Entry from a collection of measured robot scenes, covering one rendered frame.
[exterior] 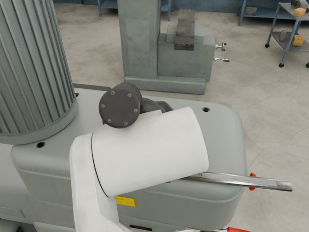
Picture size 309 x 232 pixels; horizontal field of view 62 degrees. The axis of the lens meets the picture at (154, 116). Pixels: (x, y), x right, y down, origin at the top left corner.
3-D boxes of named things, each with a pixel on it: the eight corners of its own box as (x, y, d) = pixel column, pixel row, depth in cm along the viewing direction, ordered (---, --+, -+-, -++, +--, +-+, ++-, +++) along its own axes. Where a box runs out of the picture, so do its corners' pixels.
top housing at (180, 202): (229, 147, 73) (242, 101, 62) (234, 240, 53) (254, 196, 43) (71, 126, 79) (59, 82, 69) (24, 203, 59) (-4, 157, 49)
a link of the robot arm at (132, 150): (192, 153, 34) (217, 193, 23) (114, 174, 34) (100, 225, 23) (171, 68, 32) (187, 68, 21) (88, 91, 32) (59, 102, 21)
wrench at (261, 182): (287, 177, 45) (288, 174, 45) (293, 197, 42) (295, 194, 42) (149, 163, 48) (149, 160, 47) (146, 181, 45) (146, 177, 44)
